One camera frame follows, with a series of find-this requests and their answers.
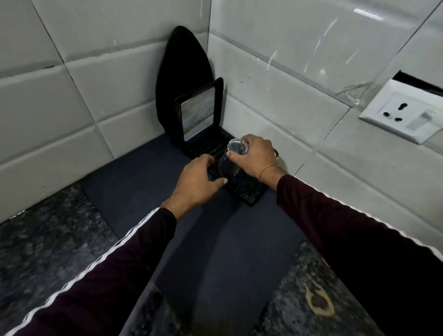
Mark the person's right forearm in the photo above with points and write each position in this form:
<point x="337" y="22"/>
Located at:
<point x="363" y="259"/>

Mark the person's right thumb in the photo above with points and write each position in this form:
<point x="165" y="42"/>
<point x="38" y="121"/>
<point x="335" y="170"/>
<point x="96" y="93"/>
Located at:
<point x="235" y="158"/>

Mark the thin orange wrist thread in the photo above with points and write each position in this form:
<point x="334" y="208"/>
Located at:
<point x="267" y="169"/>

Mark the person's left thumb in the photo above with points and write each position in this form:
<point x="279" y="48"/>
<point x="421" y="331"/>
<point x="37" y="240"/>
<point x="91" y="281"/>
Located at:
<point x="218" y="181"/>

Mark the person's left hand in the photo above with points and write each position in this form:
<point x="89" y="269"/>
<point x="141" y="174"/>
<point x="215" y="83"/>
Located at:
<point x="192" y="187"/>

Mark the person's right hand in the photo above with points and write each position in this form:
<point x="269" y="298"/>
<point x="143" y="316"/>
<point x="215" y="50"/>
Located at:
<point x="259" y="157"/>

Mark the person's left forearm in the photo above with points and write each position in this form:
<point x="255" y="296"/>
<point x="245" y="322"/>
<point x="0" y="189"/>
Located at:
<point x="103" y="277"/>

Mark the black teardrop-shaped board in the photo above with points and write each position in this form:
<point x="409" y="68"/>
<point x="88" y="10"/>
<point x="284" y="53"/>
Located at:
<point x="180" y="65"/>

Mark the black case with mirror lid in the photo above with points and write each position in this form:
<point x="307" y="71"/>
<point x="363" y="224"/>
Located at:
<point x="198" y="110"/>

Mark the clear drinking glass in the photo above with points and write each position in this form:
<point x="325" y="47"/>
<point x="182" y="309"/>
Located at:
<point x="238" y="147"/>

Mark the white wall socket with switch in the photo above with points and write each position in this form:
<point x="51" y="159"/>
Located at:
<point x="398" y="110"/>

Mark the dark blue counter mat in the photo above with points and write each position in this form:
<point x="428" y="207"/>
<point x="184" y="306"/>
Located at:
<point x="214" y="263"/>

